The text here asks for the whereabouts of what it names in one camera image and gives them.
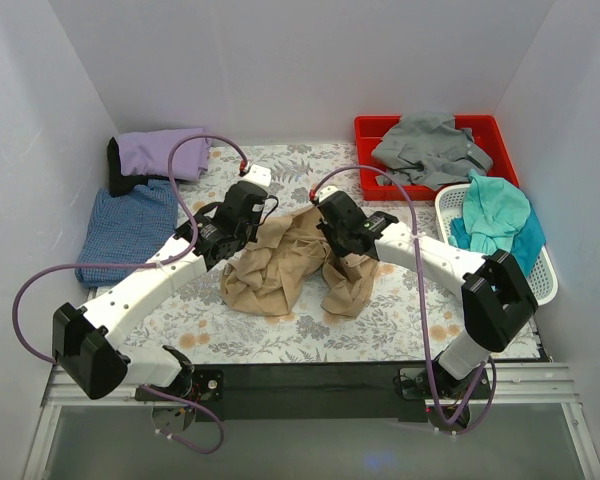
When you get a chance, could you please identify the white plastic basket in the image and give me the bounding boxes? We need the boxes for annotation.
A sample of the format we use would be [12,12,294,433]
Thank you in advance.
[434,184,558,306]

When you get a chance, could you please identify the folded blue checked shirt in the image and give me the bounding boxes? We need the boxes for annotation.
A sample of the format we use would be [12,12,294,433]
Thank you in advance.
[75,180,178,289]

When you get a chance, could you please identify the black base bar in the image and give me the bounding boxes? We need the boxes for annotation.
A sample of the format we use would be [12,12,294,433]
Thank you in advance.
[133,363,496,424]

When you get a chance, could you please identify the tan t shirt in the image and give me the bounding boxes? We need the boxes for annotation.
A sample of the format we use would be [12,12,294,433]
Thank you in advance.
[220,207,379,317]

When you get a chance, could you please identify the folded purple shirt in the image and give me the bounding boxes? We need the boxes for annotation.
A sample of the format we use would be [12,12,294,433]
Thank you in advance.
[116,128,211,181]

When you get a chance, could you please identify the folded black garment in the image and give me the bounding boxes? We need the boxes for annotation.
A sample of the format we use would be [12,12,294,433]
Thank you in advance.
[106,138,148,197]

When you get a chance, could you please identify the floral table cloth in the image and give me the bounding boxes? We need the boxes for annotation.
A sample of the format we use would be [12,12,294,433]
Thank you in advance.
[77,143,541,365]

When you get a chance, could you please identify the teal shirt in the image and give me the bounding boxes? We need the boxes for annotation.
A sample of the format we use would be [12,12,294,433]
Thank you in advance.
[449,170,546,276]

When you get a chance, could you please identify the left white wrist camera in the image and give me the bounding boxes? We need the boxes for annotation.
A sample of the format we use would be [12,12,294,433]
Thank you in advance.
[240,163,272,190]

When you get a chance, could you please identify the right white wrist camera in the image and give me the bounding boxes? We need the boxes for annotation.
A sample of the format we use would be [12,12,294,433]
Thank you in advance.
[309,185,339,205]

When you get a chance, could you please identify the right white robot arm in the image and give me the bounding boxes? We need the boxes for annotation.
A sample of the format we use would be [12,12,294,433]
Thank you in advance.
[310,187,538,397]

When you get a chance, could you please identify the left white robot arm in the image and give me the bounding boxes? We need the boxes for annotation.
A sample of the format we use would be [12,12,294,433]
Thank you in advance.
[52,178,272,400]

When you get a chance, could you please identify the aluminium rail frame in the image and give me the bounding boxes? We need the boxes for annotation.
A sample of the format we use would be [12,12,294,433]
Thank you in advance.
[22,363,600,480]

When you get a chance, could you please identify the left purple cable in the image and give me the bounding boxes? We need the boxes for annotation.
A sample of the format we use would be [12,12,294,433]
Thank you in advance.
[12,133,251,455]

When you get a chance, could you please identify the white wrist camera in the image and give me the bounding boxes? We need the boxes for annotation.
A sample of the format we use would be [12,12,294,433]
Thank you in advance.
[240,163,272,190]
[309,185,339,205]

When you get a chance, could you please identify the grey shirt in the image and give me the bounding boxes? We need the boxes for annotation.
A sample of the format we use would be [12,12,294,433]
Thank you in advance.
[372,113,494,190]

